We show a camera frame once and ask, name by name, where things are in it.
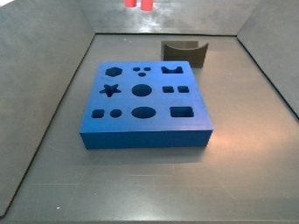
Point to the blue shape-sorting block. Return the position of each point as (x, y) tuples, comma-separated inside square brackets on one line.
[(145, 105)]

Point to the dark grey curved holder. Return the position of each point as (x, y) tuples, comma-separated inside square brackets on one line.
[(185, 51)]

